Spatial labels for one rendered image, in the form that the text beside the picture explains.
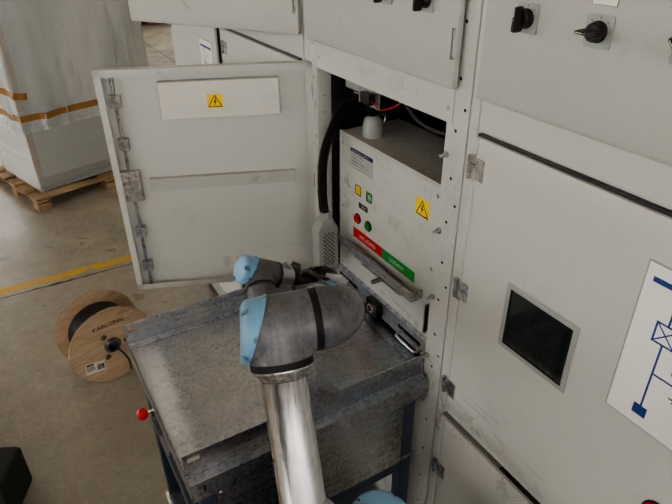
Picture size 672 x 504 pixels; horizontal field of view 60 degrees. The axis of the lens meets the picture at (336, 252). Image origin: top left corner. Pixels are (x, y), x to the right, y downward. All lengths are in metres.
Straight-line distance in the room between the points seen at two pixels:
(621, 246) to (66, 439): 2.41
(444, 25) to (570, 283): 0.56
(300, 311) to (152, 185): 1.02
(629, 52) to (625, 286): 0.37
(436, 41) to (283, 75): 0.67
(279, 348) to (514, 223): 0.52
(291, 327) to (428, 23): 0.68
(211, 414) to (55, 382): 1.69
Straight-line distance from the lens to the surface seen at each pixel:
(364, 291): 1.88
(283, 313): 1.02
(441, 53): 1.27
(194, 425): 1.58
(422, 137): 1.76
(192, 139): 1.89
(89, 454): 2.79
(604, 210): 1.05
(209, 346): 1.80
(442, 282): 1.46
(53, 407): 3.06
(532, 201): 1.15
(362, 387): 1.57
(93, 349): 2.95
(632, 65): 0.99
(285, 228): 2.02
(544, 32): 1.08
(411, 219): 1.57
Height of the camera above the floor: 1.98
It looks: 31 degrees down
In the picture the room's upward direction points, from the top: straight up
